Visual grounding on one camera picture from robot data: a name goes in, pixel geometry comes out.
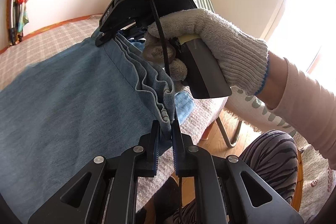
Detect patterned grey rug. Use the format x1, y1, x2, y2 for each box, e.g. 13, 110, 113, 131
294, 132, 336, 214

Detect bright window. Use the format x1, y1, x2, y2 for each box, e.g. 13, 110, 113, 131
262, 0, 334, 77

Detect person's right hand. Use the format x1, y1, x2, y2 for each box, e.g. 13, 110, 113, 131
142, 8, 269, 96

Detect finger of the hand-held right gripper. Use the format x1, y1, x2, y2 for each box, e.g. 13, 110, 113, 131
95, 5, 139, 46

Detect person's leg in striped trousers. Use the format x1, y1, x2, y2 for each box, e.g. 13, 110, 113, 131
178, 130, 300, 224

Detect plaid blanket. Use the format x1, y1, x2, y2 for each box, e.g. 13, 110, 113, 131
0, 14, 229, 214

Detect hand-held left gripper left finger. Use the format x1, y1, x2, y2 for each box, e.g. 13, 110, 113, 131
28, 120, 160, 224

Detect round wooden stool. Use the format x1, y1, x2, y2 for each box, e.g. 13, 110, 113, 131
291, 151, 303, 211

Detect person's right forearm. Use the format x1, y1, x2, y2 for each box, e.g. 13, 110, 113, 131
256, 51, 336, 169

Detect blue denim pants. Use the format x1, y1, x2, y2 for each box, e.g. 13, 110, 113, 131
0, 31, 196, 214

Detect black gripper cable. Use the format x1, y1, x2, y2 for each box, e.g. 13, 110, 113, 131
151, 0, 184, 224

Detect metal bed leg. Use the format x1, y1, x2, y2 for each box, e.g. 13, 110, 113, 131
215, 116, 243, 148

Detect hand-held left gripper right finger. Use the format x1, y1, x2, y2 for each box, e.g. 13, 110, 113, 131
171, 120, 305, 224

